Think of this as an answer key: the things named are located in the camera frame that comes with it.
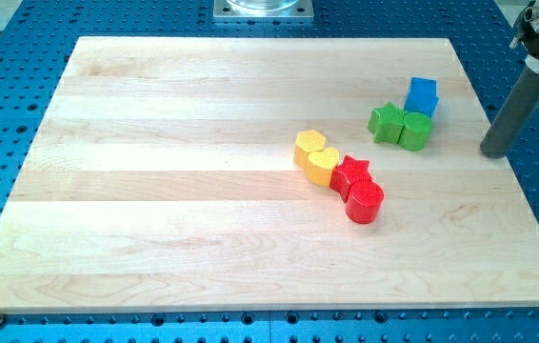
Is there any green cylinder block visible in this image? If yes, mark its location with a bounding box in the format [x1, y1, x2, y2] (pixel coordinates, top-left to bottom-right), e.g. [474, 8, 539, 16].
[397, 112, 433, 151]

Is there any red cylinder block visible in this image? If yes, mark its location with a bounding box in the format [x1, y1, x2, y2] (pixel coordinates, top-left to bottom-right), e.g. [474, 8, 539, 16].
[345, 180, 384, 224]

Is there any green star block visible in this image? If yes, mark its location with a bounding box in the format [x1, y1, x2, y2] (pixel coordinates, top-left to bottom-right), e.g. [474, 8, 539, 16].
[368, 102, 407, 144]

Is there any red star block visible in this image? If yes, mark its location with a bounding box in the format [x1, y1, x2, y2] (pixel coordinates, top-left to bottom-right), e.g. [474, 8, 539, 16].
[329, 155, 372, 202]

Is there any yellow hexagon block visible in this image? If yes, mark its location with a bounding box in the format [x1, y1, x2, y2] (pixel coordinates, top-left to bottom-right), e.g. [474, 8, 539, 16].
[293, 130, 327, 169]

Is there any yellow heart block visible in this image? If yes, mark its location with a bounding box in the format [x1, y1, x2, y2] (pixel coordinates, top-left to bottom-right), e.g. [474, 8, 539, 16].
[305, 148, 340, 187]

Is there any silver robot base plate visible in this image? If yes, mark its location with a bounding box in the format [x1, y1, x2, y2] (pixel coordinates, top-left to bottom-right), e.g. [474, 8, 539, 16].
[212, 0, 314, 21]

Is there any blue cube block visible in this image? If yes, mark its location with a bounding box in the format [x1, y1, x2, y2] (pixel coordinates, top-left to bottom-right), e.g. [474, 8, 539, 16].
[404, 77, 439, 117]

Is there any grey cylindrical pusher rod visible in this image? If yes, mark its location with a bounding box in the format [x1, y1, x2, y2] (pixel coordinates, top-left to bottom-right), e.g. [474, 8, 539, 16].
[480, 67, 539, 159]

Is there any light wooden board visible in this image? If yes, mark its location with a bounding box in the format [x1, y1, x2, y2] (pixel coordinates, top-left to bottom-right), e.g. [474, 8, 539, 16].
[0, 37, 539, 313]

